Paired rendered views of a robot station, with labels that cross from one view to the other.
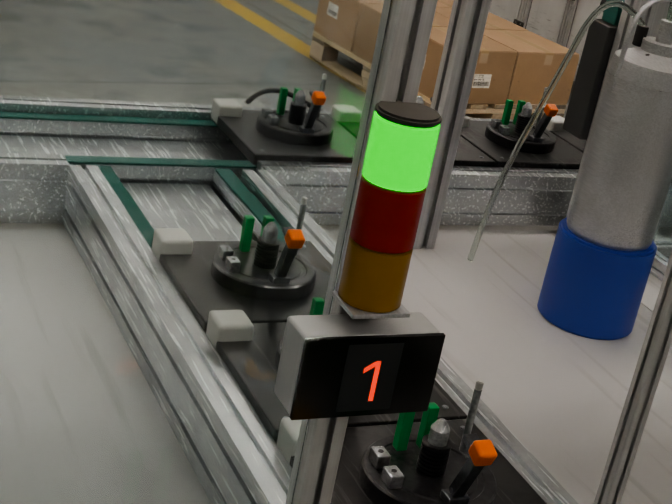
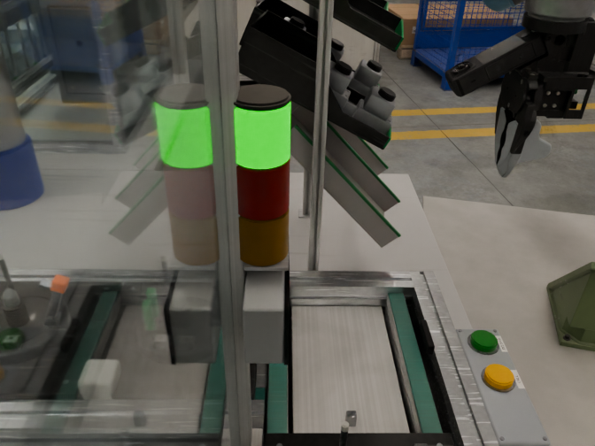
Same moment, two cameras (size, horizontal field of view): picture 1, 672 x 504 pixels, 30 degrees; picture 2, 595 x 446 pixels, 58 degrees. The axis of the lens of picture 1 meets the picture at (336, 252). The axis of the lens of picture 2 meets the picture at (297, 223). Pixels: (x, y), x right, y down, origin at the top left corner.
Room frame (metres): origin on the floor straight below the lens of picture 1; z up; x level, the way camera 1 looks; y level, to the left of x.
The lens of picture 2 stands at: (0.68, 0.33, 1.56)
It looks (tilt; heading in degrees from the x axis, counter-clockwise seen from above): 33 degrees down; 296
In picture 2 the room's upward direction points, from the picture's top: 2 degrees clockwise
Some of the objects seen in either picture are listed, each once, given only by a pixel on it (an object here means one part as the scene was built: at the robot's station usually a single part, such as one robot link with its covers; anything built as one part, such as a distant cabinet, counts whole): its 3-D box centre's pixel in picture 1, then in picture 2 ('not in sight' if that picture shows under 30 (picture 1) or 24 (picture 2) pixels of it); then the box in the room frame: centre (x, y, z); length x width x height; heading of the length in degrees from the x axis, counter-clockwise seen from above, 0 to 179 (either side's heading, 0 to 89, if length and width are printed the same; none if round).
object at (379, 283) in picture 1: (375, 270); (261, 229); (0.89, -0.03, 1.28); 0.05 x 0.05 x 0.05
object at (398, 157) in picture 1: (400, 149); (260, 129); (0.89, -0.03, 1.38); 0.05 x 0.05 x 0.05
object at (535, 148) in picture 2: not in sight; (527, 150); (0.69, -0.39, 1.27); 0.06 x 0.03 x 0.09; 28
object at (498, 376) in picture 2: not in sight; (498, 378); (0.65, -0.28, 0.96); 0.04 x 0.04 x 0.02
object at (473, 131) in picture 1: (523, 121); not in sight; (2.42, -0.32, 1.01); 0.24 x 0.24 x 0.13; 28
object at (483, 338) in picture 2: not in sight; (482, 342); (0.68, -0.34, 0.96); 0.04 x 0.04 x 0.02
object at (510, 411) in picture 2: not in sight; (493, 392); (0.65, -0.28, 0.93); 0.21 x 0.07 x 0.06; 118
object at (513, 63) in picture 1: (437, 55); not in sight; (6.35, -0.32, 0.20); 1.20 x 0.80 x 0.41; 35
